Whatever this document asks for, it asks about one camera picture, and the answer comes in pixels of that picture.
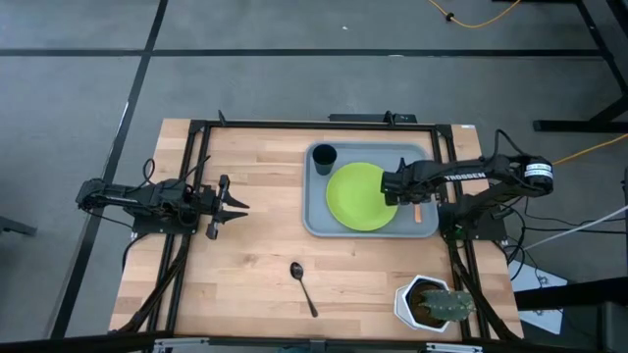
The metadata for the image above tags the black cup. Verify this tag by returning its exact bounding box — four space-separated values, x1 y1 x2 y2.
311 143 339 177

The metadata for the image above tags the black cable bundle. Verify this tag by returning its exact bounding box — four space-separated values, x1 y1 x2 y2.
117 234 191 334
448 239 522 342

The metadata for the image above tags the green cactus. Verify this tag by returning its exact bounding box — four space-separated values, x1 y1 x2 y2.
418 287 477 324

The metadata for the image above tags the silver metal bracket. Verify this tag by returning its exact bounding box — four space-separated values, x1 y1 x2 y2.
425 342 485 353
151 336 211 353

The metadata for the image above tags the black metal spoon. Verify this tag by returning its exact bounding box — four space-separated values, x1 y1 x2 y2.
288 261 320 319

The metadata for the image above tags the grey plastic tray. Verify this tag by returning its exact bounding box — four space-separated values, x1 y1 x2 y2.
302 141 440 239

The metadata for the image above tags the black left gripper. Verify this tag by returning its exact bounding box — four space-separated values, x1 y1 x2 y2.
197 174 250 241

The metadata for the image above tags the grey chair leg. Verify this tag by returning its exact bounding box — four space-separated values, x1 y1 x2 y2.
0 215 38 237

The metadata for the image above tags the black aluminium table frame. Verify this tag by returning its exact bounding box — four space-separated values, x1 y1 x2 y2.
110 117 524 344

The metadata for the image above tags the black steel table base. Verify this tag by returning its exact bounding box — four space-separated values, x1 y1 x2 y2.
493 0 628 133

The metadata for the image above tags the white cable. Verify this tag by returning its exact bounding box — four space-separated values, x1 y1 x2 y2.
519 205 628 252

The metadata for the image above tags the white hexagonal plant pot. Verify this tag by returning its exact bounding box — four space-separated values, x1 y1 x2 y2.
393 274 455 334

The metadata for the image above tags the yellow cable with black clip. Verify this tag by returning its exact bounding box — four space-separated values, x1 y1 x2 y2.
426 0 522 29

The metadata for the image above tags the lime green round plate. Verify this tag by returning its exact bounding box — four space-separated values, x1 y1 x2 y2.
325 162 399 232

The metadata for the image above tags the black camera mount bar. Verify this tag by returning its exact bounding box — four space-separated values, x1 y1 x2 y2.
328 110 418 125

